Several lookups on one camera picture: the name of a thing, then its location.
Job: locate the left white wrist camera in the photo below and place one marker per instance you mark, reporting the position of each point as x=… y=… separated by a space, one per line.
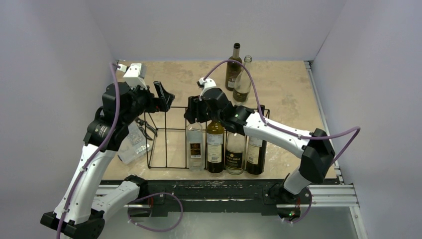
x=134 y=75

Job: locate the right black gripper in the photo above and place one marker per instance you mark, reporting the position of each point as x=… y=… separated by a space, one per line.
x=196 y=107

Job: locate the clear bottle black label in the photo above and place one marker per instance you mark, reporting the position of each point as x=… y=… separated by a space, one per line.
x=234 y=153

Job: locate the black table front rail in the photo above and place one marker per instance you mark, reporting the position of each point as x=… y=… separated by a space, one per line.
x=262 y=196

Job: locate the green bottle white label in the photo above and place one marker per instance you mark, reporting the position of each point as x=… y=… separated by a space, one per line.
x=215 y=147

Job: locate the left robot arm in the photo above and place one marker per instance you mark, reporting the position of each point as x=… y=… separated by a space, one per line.
x=78 y=215

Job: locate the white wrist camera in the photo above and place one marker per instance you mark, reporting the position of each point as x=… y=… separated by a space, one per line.
x=134 y=75
x=205 y=84

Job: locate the black pruning shears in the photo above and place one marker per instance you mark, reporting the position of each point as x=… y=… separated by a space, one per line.
x=144 y=126

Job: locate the black wire wine rack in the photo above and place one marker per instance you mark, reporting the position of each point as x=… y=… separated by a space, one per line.
x=169 y=145

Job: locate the dark bottle silver neck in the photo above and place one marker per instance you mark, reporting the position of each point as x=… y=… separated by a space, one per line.
x=233 y=69

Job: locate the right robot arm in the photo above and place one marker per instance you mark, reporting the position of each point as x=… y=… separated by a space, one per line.
x=313 y=148

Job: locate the clear bottle black cap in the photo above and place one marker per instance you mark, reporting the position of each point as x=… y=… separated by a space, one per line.
x=195 y=155

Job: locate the clear tall bottle dark label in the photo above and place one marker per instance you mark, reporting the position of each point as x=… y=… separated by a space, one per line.
x=241 y=88

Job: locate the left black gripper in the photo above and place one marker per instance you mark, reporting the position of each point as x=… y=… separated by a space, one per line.
x=161 y=103

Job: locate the dark green wine bottle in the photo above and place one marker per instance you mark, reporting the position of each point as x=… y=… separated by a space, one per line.
x=256 y=153

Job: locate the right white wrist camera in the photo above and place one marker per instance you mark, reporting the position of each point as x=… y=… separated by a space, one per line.
x=205 y=84

